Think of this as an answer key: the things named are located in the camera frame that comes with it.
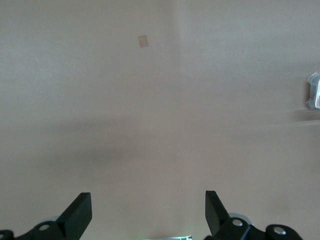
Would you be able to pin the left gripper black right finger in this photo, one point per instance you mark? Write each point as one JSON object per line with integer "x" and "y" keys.
{"x": 215, "y": 215}

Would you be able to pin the clear plastic egg box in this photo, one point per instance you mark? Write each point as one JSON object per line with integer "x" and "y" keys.
{"x": 318, "y": 86}

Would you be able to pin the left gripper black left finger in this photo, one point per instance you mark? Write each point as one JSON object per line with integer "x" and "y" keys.
{"x": 75, "y": 220}

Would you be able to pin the brown tape square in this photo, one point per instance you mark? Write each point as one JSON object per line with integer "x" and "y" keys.
{"x": 143, "y": 41}

